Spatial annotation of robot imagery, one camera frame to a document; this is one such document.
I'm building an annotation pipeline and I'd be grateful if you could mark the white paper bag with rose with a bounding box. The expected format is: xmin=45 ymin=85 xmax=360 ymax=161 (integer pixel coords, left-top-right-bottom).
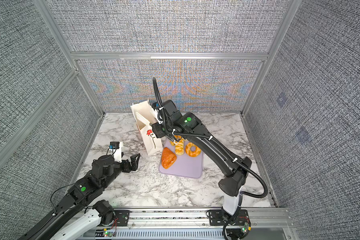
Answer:
xmin=131 ymin=99 xmax=163 ymax=155

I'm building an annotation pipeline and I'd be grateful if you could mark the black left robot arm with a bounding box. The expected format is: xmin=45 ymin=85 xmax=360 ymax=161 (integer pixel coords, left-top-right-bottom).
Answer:
xmin=20 ymin=154 xmax=141 ymax=240

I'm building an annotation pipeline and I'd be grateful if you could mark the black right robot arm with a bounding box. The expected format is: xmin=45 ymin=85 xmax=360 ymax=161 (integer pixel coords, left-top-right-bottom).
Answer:
xmin=151 ymin=78 xmax=268 ymax=240

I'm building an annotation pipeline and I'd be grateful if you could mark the striped long bread roll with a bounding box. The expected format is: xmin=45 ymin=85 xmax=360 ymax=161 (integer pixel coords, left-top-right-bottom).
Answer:
xmin=175 ymin=138 xmax=185 ymax=156

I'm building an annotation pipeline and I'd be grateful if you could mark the brown triangular pastry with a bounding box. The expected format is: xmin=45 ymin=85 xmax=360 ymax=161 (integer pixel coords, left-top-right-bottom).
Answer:
xmin=161 ymin=147 xmax=177 ymax=169

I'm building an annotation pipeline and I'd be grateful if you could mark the lilac plastic tray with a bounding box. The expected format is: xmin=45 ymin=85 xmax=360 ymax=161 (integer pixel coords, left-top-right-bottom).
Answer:
xmin=159 ymin=140 xmax=204 ymax=179

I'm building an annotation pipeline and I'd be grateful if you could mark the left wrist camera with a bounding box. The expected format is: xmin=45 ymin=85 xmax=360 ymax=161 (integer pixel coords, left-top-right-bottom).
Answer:
xmin=109 ymin=142 xmax=124 ymax=163

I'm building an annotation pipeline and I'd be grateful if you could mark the ring shaped bread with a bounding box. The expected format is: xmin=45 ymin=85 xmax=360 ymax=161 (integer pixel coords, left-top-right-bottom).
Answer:
xmin=185 ymin=142 xmax=202 ymax=158

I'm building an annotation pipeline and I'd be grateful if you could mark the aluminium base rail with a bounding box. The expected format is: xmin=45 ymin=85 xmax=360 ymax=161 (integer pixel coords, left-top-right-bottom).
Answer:
xmin=38 ymin=206 xmax=298 ymax=240

